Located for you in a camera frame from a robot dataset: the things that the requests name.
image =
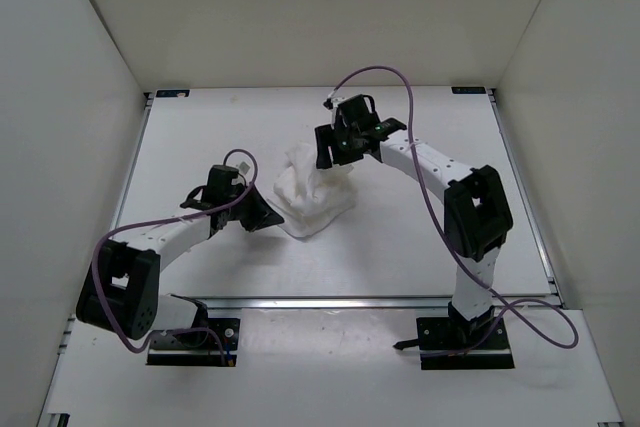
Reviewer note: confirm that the blue label left corner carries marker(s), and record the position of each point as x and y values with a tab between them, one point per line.
172	93

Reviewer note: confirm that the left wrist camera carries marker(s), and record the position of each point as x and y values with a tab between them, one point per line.
224	185

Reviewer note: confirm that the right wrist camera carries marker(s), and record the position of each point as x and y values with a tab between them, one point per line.
354	113

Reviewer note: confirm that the white pleated skirt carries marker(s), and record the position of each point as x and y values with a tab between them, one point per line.
308	198

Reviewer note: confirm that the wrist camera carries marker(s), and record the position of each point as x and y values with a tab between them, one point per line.
224	185
354	113

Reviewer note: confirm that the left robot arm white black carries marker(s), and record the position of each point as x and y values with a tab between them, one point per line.
121	290

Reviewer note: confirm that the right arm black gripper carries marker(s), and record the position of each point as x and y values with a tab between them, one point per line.
327	137

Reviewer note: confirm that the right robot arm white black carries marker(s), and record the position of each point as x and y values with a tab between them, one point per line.
476	214

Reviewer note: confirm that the aluminium table edge rail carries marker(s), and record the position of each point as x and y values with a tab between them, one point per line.
326	303

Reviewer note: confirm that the blue label right corner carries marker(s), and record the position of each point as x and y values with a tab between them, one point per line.
468	90

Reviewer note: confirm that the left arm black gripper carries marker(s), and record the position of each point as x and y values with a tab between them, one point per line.
264	215

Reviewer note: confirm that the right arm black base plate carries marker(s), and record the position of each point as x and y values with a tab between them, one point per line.
441	348

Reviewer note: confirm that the blue label corner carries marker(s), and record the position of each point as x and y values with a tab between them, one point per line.
468	90
172	93

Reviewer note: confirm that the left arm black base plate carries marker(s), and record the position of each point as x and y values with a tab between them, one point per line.
198	349

